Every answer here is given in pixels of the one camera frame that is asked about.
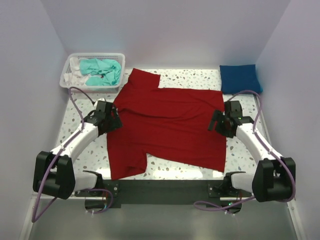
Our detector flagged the red t shirt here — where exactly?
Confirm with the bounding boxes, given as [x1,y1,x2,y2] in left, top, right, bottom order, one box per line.
[106,68,227,180]

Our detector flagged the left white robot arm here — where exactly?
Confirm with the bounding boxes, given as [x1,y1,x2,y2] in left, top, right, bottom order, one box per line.
[32,98,123,200]

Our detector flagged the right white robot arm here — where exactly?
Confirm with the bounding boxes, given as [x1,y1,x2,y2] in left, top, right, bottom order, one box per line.
[208,100,296,202]

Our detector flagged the folded blue t shirt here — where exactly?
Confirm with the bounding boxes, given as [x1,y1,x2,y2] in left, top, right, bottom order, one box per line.
[219,64,263,95]

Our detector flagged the white plastic laundry basket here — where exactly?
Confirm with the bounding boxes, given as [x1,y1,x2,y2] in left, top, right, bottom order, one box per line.
[59,52,126,94]

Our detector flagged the teal t shirt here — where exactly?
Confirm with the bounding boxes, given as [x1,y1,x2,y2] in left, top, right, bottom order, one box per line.
[79,58,122,87]

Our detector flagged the white t shirt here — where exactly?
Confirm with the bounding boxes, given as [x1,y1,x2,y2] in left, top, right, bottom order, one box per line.
[63,57,91,86]

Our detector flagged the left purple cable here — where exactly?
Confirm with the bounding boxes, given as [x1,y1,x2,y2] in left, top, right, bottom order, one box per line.
[31,86,115,223]

